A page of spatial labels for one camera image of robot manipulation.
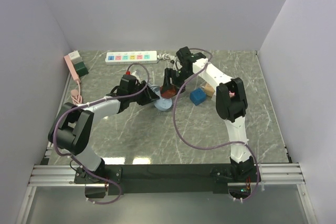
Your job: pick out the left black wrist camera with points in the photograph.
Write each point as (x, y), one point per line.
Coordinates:
(128, 85)

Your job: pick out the white power strip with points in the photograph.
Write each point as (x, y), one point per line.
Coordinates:
(129, 57)

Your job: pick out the pink power strip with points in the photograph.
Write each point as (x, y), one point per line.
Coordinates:
(71, 68)

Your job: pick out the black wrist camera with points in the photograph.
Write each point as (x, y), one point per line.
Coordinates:
(185, 56)
(128, 85)

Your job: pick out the brown wooden cube adapter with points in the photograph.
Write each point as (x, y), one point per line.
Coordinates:
(168, 92)

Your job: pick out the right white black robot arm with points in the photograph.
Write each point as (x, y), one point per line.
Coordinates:
(231, 105)

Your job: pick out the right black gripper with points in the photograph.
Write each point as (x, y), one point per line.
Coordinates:
(169, 73)

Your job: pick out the dark green cube adapter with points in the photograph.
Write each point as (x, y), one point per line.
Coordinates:
(81, 69)

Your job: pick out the white cube adapter on pink strip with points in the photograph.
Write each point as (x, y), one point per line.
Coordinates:
(75, 57)

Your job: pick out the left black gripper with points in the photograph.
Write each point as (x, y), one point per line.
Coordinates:
(148, 96)

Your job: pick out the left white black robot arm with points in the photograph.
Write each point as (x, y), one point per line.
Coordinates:
(72, 126)

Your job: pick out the light blue round adapter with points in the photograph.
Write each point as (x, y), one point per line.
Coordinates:
(163, 104)

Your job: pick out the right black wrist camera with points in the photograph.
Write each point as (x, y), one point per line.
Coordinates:
(185, 56)

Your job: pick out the blue cube plug adapter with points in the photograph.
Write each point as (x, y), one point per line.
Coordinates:
(197, 96)

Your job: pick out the tan wooden cube adapter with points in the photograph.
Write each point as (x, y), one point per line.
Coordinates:
(209, 90)

